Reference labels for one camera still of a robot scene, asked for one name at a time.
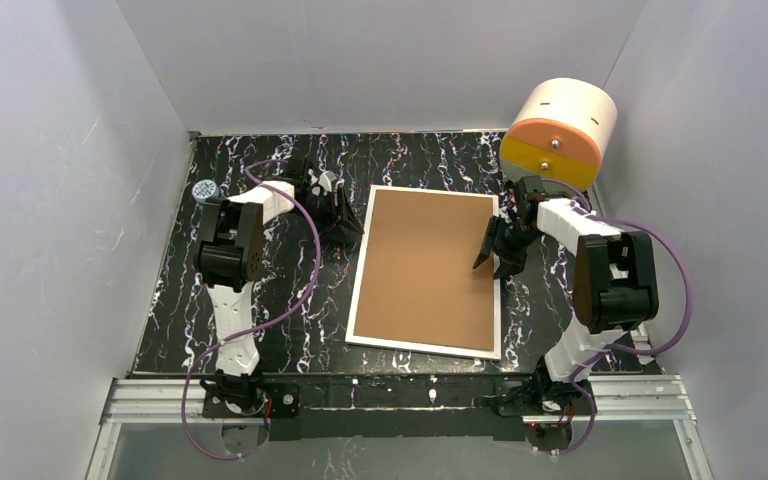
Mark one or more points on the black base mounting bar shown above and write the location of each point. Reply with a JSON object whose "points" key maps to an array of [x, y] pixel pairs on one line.
{"points": [[505, 407]]}

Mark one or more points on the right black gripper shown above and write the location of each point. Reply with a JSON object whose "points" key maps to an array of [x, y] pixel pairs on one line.
{"points": [[508, 234]]}

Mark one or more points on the small blue lidded jar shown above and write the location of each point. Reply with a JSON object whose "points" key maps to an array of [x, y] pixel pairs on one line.
{"points": [[204, 190]]}

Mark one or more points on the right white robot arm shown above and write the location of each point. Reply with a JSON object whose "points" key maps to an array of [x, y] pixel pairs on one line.
{"points": [[614, 282]]}

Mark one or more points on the white cylindrical drawer unit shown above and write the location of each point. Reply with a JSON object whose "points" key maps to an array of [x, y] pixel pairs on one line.
{"points": [[561, 132]]}

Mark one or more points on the brown frame backing board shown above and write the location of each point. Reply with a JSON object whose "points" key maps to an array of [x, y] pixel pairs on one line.
{"points": [[424, 265]]}

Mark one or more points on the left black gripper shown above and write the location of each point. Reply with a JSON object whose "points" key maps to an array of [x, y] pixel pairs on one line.
{"points": [[334, 201]]}

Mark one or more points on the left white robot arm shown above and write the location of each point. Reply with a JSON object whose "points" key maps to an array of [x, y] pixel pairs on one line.
{"points": [[231, 240]]}

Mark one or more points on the white picture frame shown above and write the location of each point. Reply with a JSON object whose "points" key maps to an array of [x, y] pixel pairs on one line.
{"points": [[357, 298]]}

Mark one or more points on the aluminium rail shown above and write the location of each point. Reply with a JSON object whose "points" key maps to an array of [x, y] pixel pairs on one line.
{"points": [[618, 398]]}

